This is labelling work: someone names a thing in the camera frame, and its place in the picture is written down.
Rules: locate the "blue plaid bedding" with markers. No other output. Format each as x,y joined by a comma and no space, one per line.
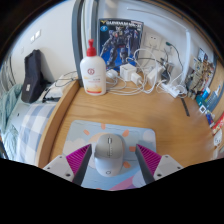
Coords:
33,130

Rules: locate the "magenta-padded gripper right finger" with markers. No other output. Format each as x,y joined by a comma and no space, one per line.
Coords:
168,165

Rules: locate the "grey computer mouse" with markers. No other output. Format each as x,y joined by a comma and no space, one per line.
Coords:
109,155

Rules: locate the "white desk lamp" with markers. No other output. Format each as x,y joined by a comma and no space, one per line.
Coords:
187,56

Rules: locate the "white power strip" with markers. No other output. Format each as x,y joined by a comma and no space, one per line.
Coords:
172,89

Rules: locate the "black backpack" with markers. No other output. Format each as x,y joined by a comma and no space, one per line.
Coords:
32,78

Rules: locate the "glass jar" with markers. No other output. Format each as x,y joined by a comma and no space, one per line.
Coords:
168,70

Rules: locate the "white wall switch panel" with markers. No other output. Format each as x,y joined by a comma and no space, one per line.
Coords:
36,35

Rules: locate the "white charger block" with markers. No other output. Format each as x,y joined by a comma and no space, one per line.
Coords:
152,77
127,71

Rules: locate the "blue robot model kit box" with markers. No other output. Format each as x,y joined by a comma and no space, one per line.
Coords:
120,41

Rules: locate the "white bottle with red pump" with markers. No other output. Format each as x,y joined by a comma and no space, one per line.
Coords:
93,75

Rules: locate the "teal blanket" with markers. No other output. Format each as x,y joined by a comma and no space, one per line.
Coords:
8,113

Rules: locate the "blue spray bottle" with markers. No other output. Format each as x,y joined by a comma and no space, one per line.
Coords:
213,96

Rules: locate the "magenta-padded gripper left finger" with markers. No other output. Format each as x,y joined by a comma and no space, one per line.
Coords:
60,166

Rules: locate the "pastel printed mouse pad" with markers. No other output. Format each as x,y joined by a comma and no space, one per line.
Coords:
78,133

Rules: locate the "grey metal frame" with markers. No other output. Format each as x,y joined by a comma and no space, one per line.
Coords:
77,33

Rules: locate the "colourful figure box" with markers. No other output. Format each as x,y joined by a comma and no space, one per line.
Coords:
200,71

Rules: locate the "black ruler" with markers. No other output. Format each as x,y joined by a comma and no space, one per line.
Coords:
185,106

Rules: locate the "white wall socket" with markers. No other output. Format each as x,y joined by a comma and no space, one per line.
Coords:
167,47
151,40

